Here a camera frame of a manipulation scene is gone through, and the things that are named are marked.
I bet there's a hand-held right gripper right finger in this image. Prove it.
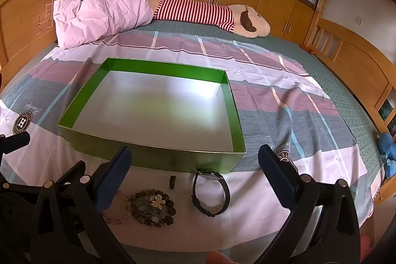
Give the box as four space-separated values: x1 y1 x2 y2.
254 144 361 264

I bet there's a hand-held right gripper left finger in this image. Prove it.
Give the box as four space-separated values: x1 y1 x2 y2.
29 146 137 264

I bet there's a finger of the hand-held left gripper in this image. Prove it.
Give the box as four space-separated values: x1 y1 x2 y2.
55 160 87 190
0 131 31 156

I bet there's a green cardboard box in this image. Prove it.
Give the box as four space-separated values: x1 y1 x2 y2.
58 58 246 173

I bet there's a black wrist watch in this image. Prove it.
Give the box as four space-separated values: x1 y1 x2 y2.
191 169 231 217

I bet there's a dark bead bracelet with flower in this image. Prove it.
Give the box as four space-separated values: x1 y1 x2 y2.
129 189 177 227

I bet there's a pink grey printed bedsheet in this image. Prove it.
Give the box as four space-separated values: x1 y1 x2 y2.
0 29 384 252

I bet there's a green bed mat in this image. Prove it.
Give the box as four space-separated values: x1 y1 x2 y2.
136 19 386 178

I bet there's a blue plush toy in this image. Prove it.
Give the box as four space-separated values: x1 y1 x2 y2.
377 132 396 178

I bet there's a wooden headboard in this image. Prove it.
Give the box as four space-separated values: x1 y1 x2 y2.
0 0 116 79

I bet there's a wooden footboard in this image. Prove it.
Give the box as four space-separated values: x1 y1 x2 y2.
305 17 396 135

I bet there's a pink pillow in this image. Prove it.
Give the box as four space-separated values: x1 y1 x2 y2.
52 0 154 50

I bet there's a striped plush toy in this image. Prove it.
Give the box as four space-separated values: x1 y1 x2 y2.
145 0 271 39

